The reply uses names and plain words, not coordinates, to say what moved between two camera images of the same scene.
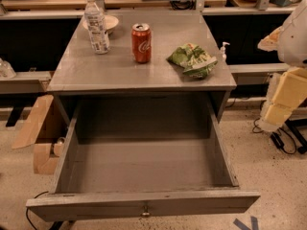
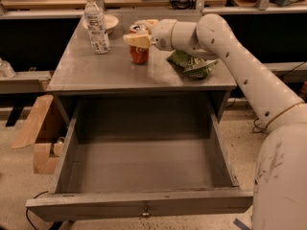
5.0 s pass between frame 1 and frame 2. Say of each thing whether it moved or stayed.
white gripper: moved
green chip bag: stayed
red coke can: stayed
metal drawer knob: stayed
